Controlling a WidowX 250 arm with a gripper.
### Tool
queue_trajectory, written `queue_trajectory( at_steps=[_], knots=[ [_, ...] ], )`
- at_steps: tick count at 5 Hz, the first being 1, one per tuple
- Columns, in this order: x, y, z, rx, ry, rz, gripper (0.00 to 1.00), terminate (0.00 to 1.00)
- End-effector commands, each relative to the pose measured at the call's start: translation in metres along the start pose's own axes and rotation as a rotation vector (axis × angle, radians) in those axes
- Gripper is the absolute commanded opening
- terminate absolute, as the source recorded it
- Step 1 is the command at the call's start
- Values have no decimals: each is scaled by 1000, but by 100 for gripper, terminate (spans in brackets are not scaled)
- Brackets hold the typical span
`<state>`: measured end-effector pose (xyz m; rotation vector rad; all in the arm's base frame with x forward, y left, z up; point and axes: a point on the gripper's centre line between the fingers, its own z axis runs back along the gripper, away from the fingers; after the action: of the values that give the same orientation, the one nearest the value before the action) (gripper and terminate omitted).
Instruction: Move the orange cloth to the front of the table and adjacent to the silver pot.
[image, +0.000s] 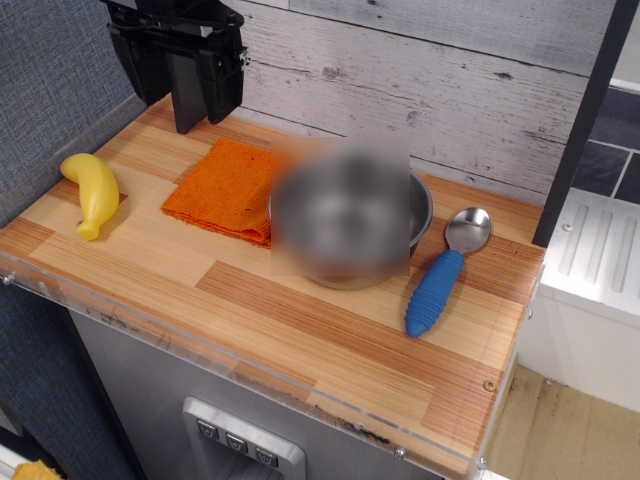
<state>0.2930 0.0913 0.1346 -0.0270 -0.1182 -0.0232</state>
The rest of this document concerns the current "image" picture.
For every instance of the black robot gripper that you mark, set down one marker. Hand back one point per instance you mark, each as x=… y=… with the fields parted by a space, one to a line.
x=142 y=30

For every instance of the orange cloth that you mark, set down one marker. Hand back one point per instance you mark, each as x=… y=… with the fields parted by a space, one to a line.
x=227 y=192

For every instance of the silver metal pot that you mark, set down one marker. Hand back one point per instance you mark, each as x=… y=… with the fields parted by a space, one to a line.
x=347 y=229

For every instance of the yellow plastic banana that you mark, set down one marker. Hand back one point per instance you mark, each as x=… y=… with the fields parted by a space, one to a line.
x=98 y=191

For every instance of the clear acrylic table edge guard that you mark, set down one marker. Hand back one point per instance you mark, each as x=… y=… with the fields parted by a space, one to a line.
x=444 y=462

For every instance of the silver toy fridge cabinet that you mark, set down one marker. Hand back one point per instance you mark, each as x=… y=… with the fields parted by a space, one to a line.
x=147 y=384

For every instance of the silver dispenser button panel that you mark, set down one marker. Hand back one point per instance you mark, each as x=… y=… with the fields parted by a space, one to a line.
x=228 y=447

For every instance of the yellow object bottom left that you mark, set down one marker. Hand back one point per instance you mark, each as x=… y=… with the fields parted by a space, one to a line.
x=35 y=471

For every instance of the white ridged appliance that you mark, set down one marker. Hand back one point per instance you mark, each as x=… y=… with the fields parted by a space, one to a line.
x=582 y=328

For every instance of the black vertical post left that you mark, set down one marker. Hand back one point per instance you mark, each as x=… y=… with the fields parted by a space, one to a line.
x=186 y=93

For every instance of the black vertical post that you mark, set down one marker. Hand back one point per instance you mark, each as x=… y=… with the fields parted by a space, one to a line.
x=606 y=61
x=186 y=93

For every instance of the blue handled metal spoon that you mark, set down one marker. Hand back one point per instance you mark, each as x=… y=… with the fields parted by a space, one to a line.
x=467 y=232

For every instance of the black vertical post right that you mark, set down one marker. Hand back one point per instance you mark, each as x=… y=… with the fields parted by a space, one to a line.
x=606 y=61

